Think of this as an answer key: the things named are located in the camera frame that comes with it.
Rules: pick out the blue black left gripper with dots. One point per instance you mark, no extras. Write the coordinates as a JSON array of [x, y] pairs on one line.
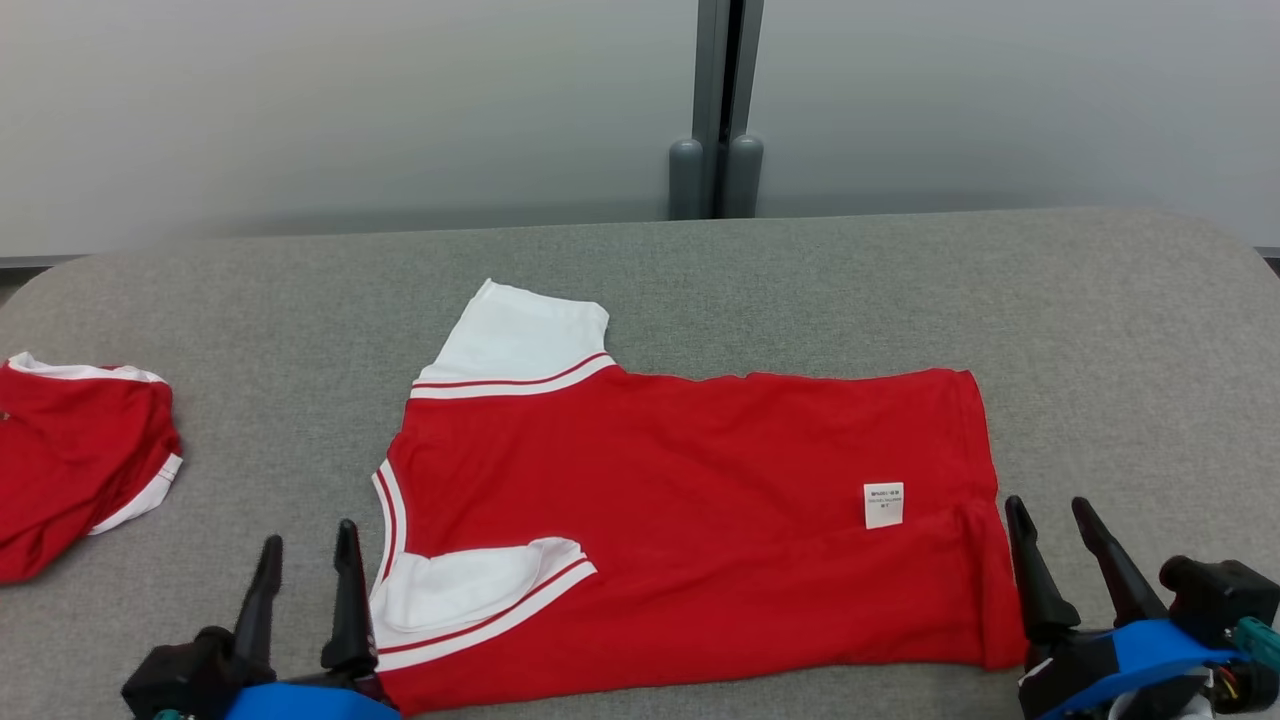
[[310, 700]]

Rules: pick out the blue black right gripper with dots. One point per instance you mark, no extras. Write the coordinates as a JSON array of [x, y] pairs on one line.
[[1130, 665]]

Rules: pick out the red shirt white sleeves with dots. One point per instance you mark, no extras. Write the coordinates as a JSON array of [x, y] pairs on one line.
[[70, 460]]

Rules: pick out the red shirt with paper tag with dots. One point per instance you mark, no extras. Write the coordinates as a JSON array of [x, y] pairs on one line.
[[700, 520]]

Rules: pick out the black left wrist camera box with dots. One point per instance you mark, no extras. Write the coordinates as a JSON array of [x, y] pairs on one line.
[[180, 675]]

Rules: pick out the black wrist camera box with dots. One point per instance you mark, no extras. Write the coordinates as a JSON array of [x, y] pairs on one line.
[[1225, 595], [180, 675]]

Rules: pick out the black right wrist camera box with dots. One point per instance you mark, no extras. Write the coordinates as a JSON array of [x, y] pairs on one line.
[[1225, 595]]

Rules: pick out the teal right camera connector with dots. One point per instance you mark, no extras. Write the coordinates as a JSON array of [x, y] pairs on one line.
[[1260, 640]]

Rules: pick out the grey metal partition post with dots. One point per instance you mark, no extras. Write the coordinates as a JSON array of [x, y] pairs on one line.
[[722, 100]]

